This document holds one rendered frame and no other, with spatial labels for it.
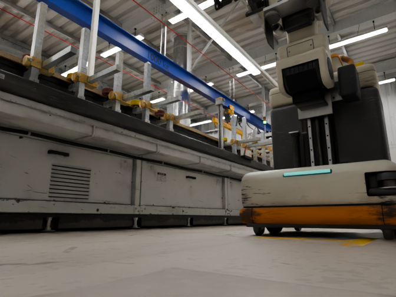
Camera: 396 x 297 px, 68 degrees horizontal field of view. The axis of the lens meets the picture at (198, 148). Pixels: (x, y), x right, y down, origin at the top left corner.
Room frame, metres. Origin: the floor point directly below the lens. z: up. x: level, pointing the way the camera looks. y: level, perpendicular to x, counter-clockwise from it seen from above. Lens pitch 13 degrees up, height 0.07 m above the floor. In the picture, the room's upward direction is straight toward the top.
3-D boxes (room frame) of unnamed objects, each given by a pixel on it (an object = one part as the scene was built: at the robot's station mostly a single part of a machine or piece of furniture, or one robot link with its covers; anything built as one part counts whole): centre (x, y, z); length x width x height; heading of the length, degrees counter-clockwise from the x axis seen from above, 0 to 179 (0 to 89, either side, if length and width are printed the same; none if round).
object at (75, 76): (1.52, 0.64, 0.83); 0.14 x 0.06 x 0.05; 144
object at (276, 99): (1.51, -0.68, 0.59); 0.55 x 0.34 x 0.83; 54
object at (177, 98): (1.91, 0.29, 0.83); 0.43 x 0.03 x 0.04; 54
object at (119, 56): (1.70, 0.50, 0.88); 0.04 x 0.04 x 0.48; 54
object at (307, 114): (1.26, -0.58, 0.68); 0.28 x 0.27 x 0.25; 54
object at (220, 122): (2.71, -0.22, 0.93); 0.05 x 0.05 x 0.45; 54
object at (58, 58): (1.30, 0.73, 0.80); 0.43 x 0.03 x 0.04; 54
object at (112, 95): (1.72, 0.49, 0.81); 0.14 x 0.06 x 0.05; 144
